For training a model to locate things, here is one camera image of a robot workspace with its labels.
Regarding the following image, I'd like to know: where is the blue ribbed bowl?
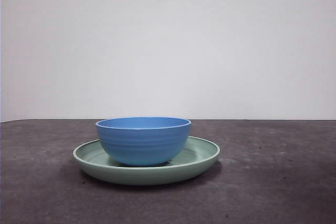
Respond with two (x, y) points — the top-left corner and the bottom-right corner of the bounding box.
(94, 116), (192, 167)

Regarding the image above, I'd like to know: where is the pale green plate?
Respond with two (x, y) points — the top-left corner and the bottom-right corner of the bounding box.
(72, 136), (221, 186)

